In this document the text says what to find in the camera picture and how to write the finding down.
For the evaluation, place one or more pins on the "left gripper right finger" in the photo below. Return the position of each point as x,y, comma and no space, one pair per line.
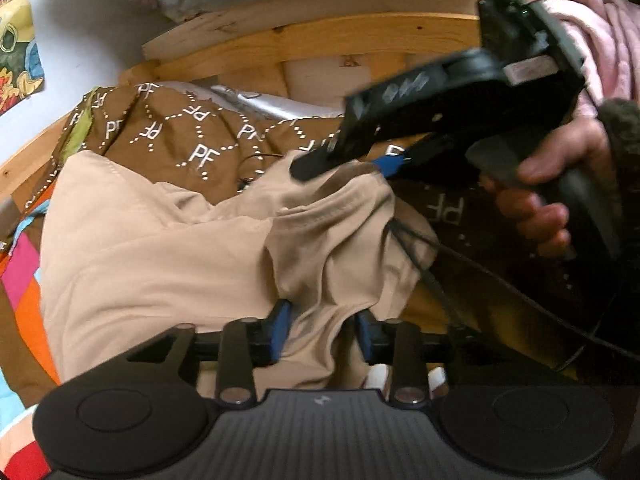
397,344

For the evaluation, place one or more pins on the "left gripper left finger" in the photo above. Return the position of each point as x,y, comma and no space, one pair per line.
245,344

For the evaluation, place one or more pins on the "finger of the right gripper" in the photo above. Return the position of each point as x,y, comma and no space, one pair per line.
318,163
389,165

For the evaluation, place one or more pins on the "beige Champion hooded jacket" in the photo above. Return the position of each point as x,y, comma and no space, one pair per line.
123,259

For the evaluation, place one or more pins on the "person's right hand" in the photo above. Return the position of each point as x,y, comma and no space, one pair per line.
583,142

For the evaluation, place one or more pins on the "pink fleece blanket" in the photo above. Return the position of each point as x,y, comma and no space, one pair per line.
606,33

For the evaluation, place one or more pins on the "colourful patchwork brown bedsheet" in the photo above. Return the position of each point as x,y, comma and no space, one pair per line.
467,221

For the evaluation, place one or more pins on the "wooden bed frame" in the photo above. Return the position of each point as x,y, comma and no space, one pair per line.
311,51

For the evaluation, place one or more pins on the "colourful floral wall poster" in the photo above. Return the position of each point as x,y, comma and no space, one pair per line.
21,70

